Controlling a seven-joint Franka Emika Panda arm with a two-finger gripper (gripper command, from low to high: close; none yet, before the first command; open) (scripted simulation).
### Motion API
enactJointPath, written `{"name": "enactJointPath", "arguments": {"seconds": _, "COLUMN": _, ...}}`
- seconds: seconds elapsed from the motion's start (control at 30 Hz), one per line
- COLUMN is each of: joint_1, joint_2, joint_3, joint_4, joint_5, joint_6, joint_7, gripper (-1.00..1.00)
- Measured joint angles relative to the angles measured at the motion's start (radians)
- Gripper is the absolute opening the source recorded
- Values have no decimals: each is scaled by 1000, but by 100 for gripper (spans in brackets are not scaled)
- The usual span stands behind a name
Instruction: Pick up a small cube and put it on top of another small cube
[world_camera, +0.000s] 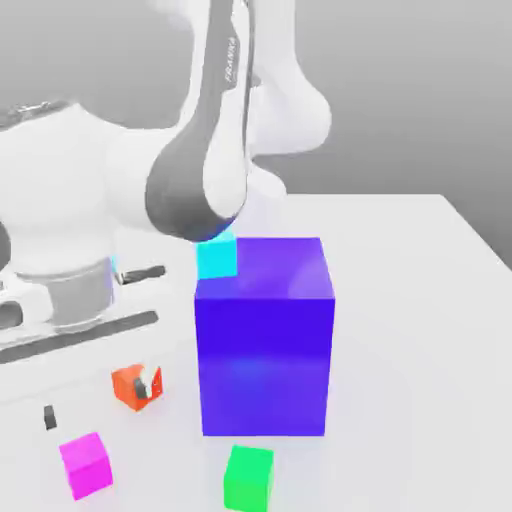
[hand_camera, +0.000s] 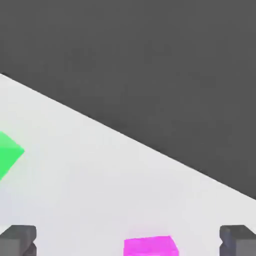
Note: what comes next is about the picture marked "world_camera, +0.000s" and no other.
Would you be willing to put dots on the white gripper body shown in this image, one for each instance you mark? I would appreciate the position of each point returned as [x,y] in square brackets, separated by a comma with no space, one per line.
[80,340]

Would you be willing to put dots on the small green cube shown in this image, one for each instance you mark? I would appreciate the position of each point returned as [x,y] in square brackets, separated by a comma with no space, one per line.
[248,480]

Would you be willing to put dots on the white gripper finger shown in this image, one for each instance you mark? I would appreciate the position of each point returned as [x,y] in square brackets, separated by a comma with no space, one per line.
[148,382]
[50,418]

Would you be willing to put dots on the large blue box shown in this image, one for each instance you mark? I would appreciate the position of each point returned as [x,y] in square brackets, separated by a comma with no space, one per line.
[264,360]

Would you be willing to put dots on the small red cube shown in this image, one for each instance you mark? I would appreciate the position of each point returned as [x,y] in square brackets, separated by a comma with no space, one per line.
[124,386]

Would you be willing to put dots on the small cyan cube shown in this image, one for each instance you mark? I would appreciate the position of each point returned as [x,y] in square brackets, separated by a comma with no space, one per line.
[216,258]

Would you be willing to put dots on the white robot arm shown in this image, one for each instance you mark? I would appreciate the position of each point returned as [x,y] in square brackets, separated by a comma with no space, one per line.
[72,180]

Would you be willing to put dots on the small magenta cube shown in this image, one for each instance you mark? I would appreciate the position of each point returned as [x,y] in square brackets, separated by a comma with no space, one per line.
[86,466]

